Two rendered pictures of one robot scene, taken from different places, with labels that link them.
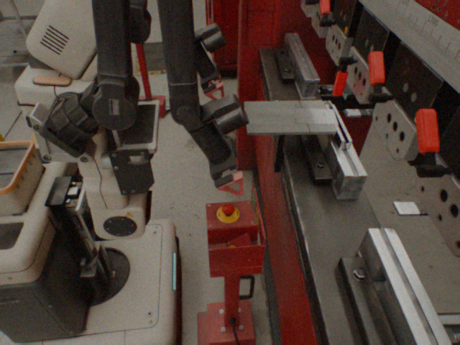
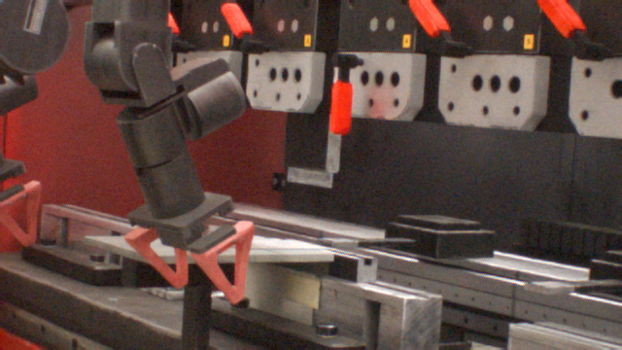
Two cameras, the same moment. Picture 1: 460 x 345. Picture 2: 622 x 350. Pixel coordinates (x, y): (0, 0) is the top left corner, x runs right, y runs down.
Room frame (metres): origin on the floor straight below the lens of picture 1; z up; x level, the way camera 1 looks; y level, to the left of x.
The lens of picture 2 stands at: (-0.54, 0.62, 1.19)
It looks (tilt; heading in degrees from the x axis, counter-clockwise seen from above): 3 degrees down; 326
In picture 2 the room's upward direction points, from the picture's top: 4 degrees clockwise
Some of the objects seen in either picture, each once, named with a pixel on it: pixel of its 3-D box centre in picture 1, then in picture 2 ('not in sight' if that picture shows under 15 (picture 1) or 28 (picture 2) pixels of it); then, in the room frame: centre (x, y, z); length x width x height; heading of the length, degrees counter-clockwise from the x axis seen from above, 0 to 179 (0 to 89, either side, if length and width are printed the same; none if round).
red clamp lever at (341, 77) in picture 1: (343, 77); (346, 94); (0.73, -0.28, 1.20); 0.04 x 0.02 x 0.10; 91
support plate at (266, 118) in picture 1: (287, 116); (208, 249); (0.88, -0.19, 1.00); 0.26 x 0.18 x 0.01; 91
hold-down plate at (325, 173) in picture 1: (312, 150); (280, 333); (0.84, -0.28, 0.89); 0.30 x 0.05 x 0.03; 1
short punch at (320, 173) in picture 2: (344, 76); (311, 149); (0.89, -0.34, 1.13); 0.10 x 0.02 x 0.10; 1
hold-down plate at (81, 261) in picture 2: (283, 65); (71, 262); (1.48, -0.27, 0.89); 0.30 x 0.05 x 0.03; 1
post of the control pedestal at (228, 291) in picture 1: (231, 289); not in sight; (0.62, -0.02, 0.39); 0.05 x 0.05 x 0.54; 5
